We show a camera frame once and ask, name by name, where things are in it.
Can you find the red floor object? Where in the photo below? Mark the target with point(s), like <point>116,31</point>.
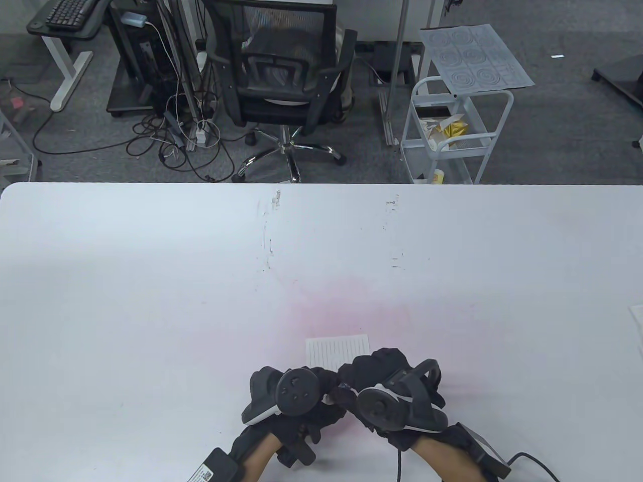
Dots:
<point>17,103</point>

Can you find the black platform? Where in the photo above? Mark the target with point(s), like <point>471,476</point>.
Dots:
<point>623,75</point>

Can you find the small yellow white bottle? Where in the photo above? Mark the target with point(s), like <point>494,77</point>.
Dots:
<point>437,176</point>

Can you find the white paper stack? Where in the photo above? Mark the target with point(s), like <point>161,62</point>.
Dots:
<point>639,331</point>

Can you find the grey metal frame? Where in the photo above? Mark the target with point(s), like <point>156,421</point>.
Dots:
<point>10,168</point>

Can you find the yellow packet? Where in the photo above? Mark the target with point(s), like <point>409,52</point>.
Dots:
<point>452,130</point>

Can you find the person's left forearm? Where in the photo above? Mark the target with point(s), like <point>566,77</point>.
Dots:
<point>261,457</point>

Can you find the aluminium frame post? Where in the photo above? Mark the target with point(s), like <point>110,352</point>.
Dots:
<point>176,65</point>
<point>399,50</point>

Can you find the white desk leg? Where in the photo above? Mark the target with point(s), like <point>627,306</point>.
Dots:
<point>65,75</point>

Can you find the white metal utility cart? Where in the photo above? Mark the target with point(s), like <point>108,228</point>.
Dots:
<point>417,160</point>

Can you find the person's right hand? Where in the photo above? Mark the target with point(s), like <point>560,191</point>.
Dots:
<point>377,366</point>

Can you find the person's right forearm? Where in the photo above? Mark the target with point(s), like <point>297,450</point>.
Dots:
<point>442,459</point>

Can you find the black keyboard tray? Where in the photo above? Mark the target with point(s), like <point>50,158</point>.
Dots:
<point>40,25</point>

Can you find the printed sheet with circles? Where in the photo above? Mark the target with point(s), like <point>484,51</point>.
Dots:
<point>477,55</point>

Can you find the black mesh office chair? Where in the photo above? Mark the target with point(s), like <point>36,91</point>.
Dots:
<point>271,95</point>

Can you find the white power strip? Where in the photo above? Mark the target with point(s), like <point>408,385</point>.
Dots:
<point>201,133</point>

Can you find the black floor box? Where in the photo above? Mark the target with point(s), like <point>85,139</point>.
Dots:
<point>384,57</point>

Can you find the person's left hand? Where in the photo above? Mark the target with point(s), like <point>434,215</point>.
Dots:
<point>296,437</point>

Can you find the black white tracking controller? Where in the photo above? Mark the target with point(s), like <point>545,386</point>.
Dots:
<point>296,391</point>
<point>382,406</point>

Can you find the light blue adapter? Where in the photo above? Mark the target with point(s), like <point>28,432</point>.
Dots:
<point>133,19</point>

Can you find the black keyboard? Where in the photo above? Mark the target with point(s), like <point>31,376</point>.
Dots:
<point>68,12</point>

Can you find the white lined paper black text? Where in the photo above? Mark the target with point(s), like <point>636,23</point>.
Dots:
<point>336,351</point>

